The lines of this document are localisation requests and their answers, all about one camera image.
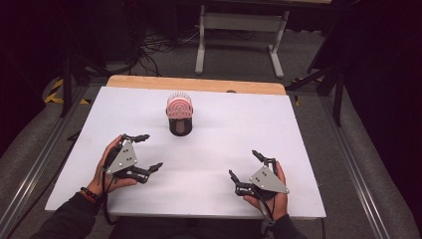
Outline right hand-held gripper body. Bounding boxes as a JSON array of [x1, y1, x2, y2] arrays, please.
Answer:
[[234, 157, 291, 201]]

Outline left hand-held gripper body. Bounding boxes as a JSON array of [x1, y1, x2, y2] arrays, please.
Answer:
[[105, 133, 150, 184]]

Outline black mesh pen holder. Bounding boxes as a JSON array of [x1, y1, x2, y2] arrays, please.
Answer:
[[165, 99, 194, 137]]

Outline pink hairbrush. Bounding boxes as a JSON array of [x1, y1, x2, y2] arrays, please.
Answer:
[[165, 92, 194, 135]]

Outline person's right hand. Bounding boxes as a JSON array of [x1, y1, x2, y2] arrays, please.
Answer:
[[243, 160, 289, 222]]

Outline person's left hand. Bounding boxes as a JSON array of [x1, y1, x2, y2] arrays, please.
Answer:
[[88, 133, 138, 197]]

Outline person's dark trousers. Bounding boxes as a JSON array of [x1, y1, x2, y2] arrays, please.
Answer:
[[108, 217, 268, 239]]

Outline wooden table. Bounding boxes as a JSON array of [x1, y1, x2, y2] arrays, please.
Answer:
[[106, 75, 287, 97]]

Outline black metal stand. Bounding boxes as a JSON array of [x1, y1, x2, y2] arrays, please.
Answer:
[[59, 54, 112, 119], [286, 64, 346, 127]]

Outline yellow black hazard tape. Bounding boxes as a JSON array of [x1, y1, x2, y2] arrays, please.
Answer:
[[44, 78, 92, 106]]

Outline right hand-held gripper cable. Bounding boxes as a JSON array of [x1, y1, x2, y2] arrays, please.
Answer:
[[252, 184, 277, 239]]

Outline hand-held gripper cable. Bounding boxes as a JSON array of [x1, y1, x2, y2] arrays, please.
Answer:
[[100, 163, 119, 227], [252, 184, 277, 239]]

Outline beaded bracelet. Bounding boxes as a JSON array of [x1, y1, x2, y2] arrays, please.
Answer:
[[80, 186, 103, 204]]

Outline left hand-held gripper cable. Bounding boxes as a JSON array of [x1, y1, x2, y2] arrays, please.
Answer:
[[100, 163, 119, 227]]

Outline aluminium rail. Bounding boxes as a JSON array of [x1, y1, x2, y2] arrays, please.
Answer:
[[318, 96, 392, 239], [0, 85, 88, 233]]

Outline bundle of floor cables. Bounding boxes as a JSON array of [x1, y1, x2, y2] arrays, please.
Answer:
[[127, 28, 202, 78]]

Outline white metal table frame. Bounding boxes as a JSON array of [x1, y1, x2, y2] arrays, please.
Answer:
[[194, 4, 291, 80]]

